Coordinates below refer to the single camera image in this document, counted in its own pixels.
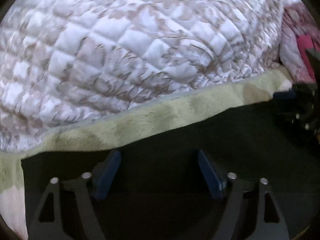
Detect black pants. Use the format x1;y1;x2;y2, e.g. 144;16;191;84
22;98;319;239

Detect floral fleece blanket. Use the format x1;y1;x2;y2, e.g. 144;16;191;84
1;67;293;239

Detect pink floral rolled comforter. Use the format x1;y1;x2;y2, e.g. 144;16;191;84
279;2;319;83

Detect quilted white beige bedspread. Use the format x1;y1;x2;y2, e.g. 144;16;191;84
1;0;285;152

